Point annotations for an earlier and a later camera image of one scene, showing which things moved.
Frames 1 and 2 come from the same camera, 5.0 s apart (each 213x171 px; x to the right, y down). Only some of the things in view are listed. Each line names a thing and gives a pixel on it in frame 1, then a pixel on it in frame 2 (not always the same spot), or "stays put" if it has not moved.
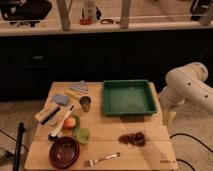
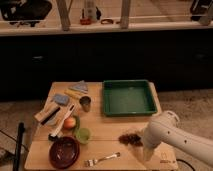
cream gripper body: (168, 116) -> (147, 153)
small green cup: (83, 135) stays put
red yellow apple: (69, 123) stays put
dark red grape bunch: (136, 139) stays put
